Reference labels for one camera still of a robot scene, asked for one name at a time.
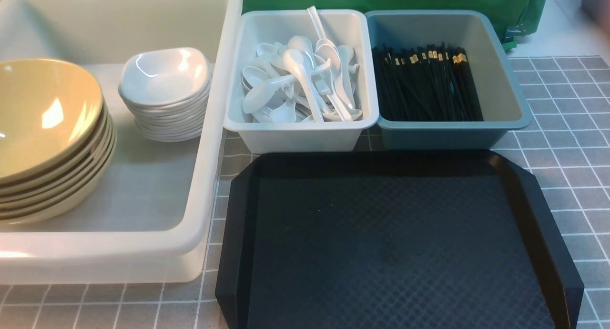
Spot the white square sauce dish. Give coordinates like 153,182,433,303
119,47,212,106

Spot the yellow noodle bowl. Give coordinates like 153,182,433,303
0,58,104,183

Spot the pile of white spoons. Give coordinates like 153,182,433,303
241,7,363,124

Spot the black plastic serving tray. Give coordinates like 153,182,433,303
215,150,584,329

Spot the white plastic spoon bin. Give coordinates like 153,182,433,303
224,10,379,154

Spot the stack of white dishes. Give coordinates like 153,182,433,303
117,82,212,142

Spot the pile of black chopsticks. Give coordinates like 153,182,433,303
372,43,484,122

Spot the large white plastic tub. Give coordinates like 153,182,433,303
1,0,243,284

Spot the stack of yellow bowls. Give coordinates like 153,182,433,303
0,100,116,226

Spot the grey grid tablecloth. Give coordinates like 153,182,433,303
1,57,610,329

